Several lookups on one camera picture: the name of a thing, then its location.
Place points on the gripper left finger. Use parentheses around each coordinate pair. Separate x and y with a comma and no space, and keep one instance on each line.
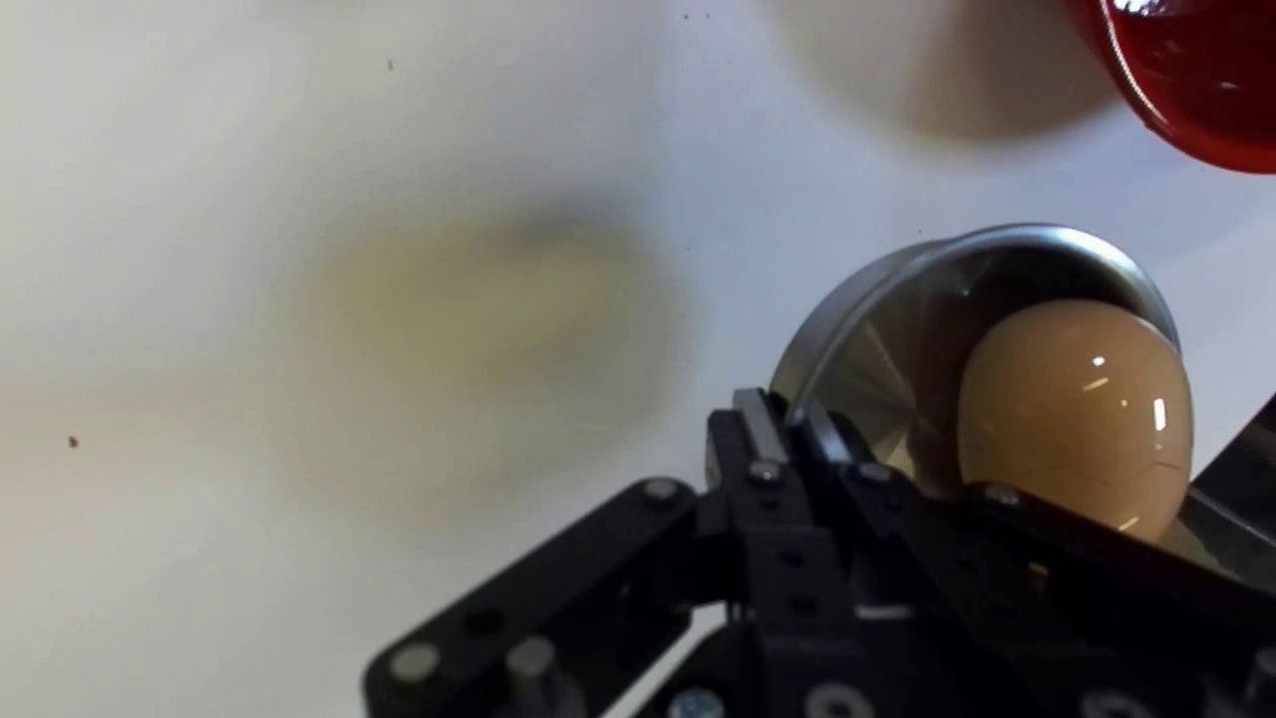
(598,568)

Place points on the silver pan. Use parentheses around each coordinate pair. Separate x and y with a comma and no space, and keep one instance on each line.
(877,359)

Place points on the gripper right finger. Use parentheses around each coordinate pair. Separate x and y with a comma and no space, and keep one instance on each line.
(997,588)

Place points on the brown egg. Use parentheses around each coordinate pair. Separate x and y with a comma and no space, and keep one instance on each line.
(1077,409)

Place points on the red bowl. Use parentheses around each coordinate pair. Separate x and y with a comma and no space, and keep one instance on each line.
(1196,80)

